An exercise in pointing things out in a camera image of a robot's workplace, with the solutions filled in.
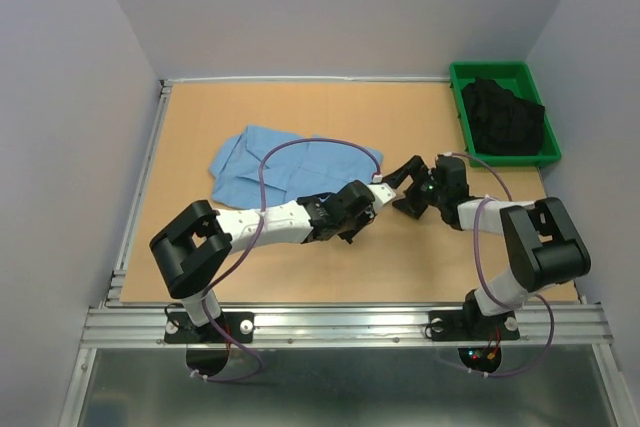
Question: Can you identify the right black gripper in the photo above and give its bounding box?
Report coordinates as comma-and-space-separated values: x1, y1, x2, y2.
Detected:
383, 155, 446, 218

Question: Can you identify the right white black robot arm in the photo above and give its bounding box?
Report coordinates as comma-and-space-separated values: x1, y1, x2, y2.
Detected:
381, 154, 591, 341

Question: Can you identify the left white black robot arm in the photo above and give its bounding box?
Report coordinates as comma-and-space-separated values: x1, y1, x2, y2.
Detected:
149, 180, 395, 341

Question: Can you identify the black crumpled shirt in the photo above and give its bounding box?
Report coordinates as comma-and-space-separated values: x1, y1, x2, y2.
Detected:
461, 78, 545, 156

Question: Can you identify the green plastic bin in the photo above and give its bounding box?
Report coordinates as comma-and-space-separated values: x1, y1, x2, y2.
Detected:
449, 61, 561, 167

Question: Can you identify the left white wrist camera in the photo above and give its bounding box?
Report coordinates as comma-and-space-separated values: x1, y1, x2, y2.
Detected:
368, 173, 396, 214

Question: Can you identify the aluminium front rail frame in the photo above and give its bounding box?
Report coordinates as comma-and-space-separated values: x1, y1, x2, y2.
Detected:
80, 303, 613, 349

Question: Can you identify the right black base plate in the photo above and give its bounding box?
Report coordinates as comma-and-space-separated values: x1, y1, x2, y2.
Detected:
425, 309, 520, 342

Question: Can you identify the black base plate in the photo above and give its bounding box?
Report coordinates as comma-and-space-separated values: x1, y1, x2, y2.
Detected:
163, 311, 255, 345
425, 309, 520, 342

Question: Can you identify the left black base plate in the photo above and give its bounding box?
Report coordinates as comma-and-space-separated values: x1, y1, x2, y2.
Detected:
163, 311, 255, 345

